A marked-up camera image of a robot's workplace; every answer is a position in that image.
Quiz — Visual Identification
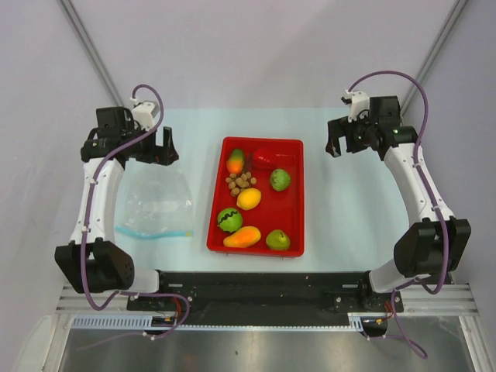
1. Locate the red bell pepper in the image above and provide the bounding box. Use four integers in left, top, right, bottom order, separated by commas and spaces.
251, 148, 277, 171

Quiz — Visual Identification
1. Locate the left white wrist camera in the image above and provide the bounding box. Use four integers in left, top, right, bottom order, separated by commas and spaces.
130, 98, 160, 131

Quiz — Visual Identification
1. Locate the green guava black stripe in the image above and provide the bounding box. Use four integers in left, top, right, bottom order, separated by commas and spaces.
217, 208, 243, 233

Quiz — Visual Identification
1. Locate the yellow lemon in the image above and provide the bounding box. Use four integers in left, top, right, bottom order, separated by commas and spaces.
236, 188, 261, 211

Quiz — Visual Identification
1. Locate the orange papaya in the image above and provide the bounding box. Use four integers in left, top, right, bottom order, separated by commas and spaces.
223, 226, 261, 248

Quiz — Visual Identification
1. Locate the green pear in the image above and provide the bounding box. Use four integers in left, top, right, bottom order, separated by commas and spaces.
266, 229, 291, 251

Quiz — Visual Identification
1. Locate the red plastic tray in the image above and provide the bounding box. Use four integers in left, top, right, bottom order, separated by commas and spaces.
207, 137, 305, 257

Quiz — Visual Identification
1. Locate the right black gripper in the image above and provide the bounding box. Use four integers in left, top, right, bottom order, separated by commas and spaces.
325, 110, 377, 158

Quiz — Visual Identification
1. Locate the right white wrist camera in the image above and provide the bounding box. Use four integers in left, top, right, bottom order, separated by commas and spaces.
342, 90, 370, 122

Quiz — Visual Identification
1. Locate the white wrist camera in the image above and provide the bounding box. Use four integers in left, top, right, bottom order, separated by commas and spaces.
130, 98, 160, 131
342, 90, 370, 122

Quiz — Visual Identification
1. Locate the brown longan bunch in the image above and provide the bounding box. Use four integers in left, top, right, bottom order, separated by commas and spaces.
225, 172, 257, 197

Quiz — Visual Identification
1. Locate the aluminium rail frame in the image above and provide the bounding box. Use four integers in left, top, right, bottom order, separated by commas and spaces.
56, 284, 479, 317

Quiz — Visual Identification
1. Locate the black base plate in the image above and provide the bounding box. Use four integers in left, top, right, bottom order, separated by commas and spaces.
126, 270, 405, 314

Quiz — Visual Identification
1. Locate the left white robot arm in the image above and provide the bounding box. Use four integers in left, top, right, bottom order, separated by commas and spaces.
54, 101, 179, 310

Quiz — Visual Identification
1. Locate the orange green mango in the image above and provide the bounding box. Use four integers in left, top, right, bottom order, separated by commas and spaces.
226, 148, 245, 174

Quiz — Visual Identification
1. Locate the white cable duct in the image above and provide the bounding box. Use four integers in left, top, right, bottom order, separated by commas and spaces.
71, 315, 363, 332

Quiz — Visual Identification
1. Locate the green sugar apple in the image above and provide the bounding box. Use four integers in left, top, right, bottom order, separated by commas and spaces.
270, 168, 291, 192

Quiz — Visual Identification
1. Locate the clear zip top bag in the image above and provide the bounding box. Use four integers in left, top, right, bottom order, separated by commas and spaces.
115, 164, 194, 239

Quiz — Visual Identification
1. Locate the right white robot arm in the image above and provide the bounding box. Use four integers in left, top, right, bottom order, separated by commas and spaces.
325, 91, 471, 311

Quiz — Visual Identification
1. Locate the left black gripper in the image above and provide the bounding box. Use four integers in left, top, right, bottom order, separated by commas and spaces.
122, 121, 177, 166

